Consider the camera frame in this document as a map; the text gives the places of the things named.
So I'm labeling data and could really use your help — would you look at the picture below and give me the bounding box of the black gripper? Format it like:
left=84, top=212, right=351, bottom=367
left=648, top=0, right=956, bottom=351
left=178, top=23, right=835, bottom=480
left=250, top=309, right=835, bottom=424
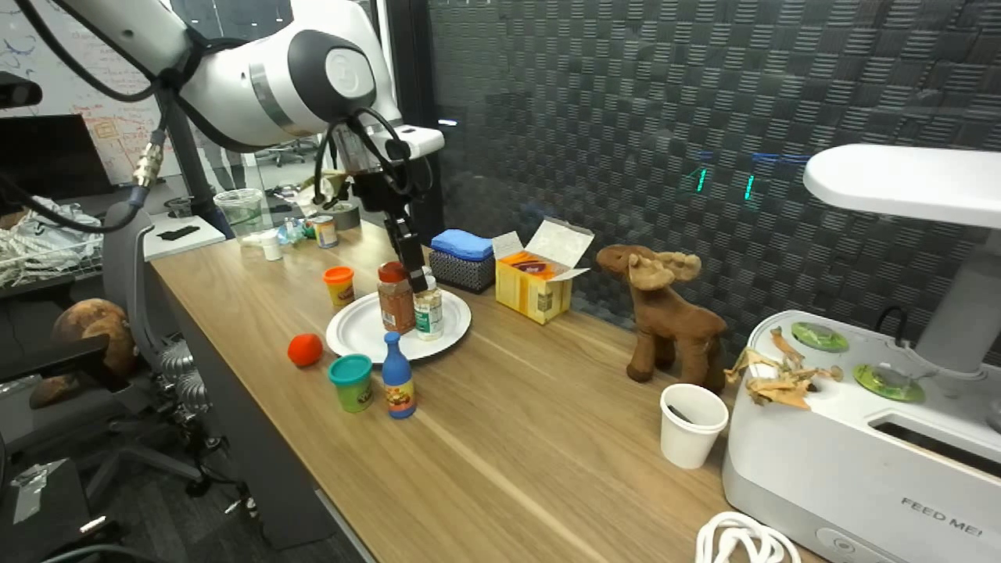
left=354, top=153, right=438, bottom=297

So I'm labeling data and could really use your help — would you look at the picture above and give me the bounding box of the brown spice bottle orange lid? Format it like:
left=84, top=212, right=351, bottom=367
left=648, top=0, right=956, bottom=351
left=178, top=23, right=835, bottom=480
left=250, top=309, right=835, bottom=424
left=376, top=260, right=418, bottom=337

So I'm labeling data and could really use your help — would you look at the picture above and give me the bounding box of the white bottle green label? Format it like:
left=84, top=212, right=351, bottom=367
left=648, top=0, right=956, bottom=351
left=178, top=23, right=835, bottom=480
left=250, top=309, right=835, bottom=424
left=414, top=292, right=448, bottom=337

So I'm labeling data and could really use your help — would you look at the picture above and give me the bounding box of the green dough can teal lid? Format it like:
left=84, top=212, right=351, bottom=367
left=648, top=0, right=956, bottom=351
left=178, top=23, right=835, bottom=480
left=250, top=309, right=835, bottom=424
left=324, top=351, right=376, bottom=413

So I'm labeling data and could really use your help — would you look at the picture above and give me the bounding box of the white paper plate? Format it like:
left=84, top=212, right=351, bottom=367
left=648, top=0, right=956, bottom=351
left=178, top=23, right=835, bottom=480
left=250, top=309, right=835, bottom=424
left=323, top=285, right=475, bottom=367

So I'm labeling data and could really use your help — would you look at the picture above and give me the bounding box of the grey woven basket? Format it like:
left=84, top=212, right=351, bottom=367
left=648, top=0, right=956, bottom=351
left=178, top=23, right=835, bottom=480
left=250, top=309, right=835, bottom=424
left=426, top=247, right=496, bottom=293

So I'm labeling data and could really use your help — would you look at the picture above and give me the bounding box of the blue folded cloth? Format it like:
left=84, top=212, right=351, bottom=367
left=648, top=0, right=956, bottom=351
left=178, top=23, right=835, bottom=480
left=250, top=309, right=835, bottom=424
left=428, top=226, right=496, bottom=264

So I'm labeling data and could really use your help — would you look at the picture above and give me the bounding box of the grey metal tin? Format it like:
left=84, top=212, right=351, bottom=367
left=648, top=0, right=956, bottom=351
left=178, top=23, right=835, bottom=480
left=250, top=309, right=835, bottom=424
left=327, top=201, right=365, bottom=235

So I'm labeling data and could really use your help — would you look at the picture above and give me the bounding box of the small colourful can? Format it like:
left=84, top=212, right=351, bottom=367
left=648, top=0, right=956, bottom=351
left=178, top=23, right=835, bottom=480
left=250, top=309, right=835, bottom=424
left=308, top=212, right=343, bottom=250

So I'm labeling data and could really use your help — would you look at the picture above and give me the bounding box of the blue toy bottle colourful label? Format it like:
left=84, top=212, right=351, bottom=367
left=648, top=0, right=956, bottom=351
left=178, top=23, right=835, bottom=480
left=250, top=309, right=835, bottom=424
left=379, top=328, right=418, bottom=423

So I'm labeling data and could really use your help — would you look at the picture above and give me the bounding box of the open yellow cardboard box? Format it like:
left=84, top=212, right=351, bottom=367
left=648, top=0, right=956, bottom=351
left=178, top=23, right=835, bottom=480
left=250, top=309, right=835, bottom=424
left=491, top=215, right=598, bottom=328

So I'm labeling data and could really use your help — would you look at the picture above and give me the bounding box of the red toy strawberry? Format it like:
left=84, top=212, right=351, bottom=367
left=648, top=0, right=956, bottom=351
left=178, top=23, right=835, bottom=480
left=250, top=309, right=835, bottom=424
left=283, top=330, right=324, bottom=371

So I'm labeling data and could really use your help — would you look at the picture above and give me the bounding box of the clear plastic container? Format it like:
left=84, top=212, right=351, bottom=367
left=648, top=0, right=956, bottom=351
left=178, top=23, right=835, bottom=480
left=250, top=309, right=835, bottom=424
left=212, top=184, right=274, bottom=240

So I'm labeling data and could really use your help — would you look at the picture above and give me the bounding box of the white side table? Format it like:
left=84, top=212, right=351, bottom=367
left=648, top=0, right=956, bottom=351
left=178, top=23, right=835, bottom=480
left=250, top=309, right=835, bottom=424
left=136, top=212, right=231, bottom=264

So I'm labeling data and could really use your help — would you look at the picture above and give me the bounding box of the brown moose plush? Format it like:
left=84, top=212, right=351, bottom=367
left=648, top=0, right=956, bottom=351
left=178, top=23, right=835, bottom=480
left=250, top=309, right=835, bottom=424
left=593, top=240, right=732, bottom=394

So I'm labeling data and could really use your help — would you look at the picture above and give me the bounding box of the grey office chair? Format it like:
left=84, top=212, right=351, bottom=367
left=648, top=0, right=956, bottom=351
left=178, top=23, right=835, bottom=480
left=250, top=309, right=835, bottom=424
left=58, top=195, right=264, bottom=525

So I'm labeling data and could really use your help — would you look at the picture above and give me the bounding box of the brown plush toy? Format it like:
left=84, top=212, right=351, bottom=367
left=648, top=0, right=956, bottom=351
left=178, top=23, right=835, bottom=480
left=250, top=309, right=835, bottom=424
left=27, top=293, right=142, bottom=413

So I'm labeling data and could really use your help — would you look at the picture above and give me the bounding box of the white paper cup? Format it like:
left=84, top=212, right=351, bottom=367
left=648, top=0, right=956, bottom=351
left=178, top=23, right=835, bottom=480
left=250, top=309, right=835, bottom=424
left=656, top=380, right=732, bottom=473

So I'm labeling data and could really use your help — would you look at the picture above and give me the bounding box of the pile of patterned cloth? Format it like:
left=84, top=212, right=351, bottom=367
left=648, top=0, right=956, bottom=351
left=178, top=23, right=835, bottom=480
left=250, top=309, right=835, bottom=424
left=0, top=195, right=106, bottom=293

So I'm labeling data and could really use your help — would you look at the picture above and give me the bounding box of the black monitor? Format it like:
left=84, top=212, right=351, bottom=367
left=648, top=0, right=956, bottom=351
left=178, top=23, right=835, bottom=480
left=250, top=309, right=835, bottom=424
left=0, top=110, right=112, bottom=207

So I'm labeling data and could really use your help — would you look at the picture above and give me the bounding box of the dried brown plant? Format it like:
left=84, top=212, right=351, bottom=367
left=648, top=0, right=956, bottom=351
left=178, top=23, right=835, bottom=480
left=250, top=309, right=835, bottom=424
left=724, top=326, right=843, bottom=413

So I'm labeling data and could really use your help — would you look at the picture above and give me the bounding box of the white indoor garden appliance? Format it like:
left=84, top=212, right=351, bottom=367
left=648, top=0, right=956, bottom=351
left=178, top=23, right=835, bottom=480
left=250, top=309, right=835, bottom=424
left=720, top=139, right=1001, bottom=563

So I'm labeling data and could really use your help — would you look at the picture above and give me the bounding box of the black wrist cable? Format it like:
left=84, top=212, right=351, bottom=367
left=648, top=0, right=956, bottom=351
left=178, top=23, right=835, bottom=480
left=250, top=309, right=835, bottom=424
left=308, top=107, right=418, bottom=207

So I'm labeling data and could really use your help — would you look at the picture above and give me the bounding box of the black arm cable with connector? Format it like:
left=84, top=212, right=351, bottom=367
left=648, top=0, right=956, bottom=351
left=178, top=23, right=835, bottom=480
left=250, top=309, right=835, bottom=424
left=0, top=0, right=175, bottom=236

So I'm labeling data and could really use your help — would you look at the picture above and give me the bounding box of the white coiled rope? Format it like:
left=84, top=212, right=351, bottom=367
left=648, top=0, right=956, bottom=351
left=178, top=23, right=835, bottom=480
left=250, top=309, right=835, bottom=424
left=694, top=506, right=805, bottom=563

